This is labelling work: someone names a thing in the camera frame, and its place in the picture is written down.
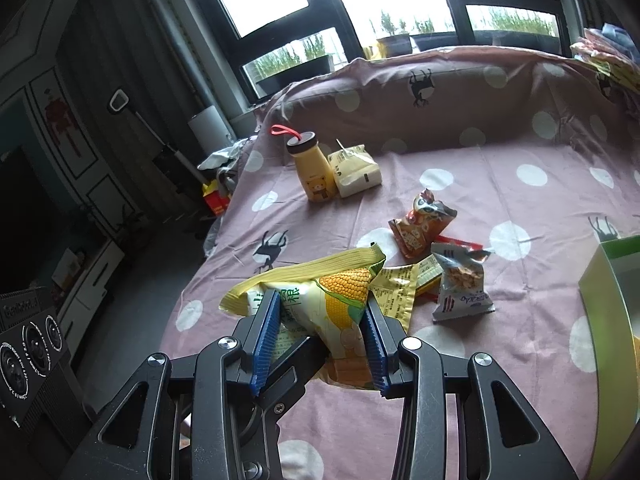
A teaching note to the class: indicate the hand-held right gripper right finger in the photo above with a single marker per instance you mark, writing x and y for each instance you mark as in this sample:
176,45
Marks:
375,355

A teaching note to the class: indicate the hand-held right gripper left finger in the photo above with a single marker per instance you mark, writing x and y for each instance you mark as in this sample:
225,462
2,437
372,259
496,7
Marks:
265,335

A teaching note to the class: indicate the yellow corn snack bag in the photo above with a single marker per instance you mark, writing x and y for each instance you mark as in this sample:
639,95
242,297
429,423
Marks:
340,290

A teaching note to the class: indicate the flat yellow printed packet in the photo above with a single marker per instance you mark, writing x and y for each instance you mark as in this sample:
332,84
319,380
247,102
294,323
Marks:
397,300

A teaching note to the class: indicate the low white drawer unit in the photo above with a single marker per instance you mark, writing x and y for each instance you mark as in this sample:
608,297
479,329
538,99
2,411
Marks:
95,280

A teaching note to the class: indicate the silver-blue snack packet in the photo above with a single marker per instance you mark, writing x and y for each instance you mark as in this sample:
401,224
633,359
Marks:
462,285

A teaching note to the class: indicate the red-brown snack packet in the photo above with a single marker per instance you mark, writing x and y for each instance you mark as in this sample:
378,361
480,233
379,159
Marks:
415,232

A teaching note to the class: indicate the red cardboard box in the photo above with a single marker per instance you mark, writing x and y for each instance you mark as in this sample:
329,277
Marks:
216,202

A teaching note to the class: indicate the flat red snack packet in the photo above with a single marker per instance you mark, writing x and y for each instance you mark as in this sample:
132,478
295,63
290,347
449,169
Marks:
462,244

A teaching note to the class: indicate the yellow bottle with bear print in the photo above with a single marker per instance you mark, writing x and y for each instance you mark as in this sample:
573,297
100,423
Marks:
312,175

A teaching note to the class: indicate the crumpled silver plastic bag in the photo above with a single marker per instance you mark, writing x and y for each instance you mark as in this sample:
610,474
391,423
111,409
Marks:
220,157

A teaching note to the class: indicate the cream milk carton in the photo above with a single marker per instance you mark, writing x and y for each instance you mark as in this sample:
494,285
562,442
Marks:
355,172

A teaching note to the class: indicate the pink polka dot bed sheet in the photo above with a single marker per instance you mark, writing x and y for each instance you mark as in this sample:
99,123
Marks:
500,200

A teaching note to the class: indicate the white panelled cabinet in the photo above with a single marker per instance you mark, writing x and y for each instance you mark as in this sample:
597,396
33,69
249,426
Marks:
60,125

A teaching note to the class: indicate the green cardboard box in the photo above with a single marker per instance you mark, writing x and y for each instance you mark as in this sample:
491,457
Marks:
607,285

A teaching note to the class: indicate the long black planter with grass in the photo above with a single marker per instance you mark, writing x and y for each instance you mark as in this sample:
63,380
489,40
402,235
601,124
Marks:
510,35
295,72

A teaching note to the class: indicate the stick vacuum cleaner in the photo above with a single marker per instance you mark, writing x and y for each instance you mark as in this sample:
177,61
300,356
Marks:
120,101

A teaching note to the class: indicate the small yellow object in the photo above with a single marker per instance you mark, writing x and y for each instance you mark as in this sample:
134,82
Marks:
375,51

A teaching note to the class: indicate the round plant pot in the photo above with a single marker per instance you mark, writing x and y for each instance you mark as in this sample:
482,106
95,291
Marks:
392,45

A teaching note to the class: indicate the small dark planter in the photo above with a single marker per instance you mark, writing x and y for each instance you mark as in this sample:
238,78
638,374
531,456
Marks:
435,41

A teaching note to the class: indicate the grey curtain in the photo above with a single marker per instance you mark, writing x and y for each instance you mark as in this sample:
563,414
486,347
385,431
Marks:
150,35

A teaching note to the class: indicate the pile of folded clothes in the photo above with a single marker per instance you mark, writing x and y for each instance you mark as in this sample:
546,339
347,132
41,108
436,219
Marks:
600,52

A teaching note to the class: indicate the black window frame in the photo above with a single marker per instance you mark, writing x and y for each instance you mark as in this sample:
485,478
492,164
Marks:
335,5

